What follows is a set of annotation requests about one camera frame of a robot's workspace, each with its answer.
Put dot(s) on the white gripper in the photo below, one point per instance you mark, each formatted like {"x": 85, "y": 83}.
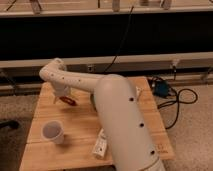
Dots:
{"x": 60, "y": 90}

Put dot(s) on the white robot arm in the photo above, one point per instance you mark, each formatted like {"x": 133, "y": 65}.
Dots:
{"x": 115, "y": 99}

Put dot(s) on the black chair base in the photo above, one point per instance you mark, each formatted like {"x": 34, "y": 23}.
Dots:
{"x": 11, "y": 123}

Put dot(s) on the white plastic bottle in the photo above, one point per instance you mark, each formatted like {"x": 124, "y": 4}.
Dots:
{"x": 100, "y": 147}

